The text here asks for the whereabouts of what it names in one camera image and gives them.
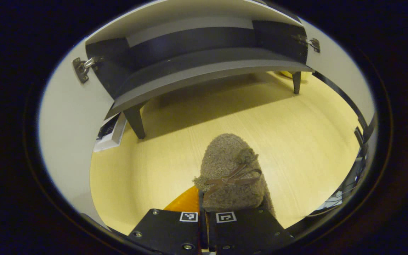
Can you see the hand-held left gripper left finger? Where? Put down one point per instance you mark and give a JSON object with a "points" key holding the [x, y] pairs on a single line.
{"points": [[165, 230]]}

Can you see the white shoe cabinet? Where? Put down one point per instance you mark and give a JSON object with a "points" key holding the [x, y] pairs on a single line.
{"points": [[197, 67]]}

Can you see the metal door hinge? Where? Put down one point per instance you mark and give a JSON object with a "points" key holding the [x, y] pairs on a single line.
{"points": [[80, 69], [310, 42]]}

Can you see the white cabinet shelf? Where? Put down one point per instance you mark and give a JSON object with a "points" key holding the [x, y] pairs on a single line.
{"points": [[190, 14]]}

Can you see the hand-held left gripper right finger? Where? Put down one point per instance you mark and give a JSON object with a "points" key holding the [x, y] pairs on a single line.
{"points": [[246, 230]]}

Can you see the white flat box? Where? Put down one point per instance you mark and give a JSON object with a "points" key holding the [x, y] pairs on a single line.
{"points": [[113, 132]]}

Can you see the brown slipper shoe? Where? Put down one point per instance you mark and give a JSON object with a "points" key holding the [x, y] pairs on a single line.
{"points": [[225, 159]]}

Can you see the white shoe cabinet door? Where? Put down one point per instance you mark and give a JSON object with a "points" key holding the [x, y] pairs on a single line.
{"points": [[69, 124], [338, 71]]}

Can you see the dark cabinet leg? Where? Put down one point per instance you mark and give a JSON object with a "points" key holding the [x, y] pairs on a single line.
{"points": [[135, 120], [296, 83]]}

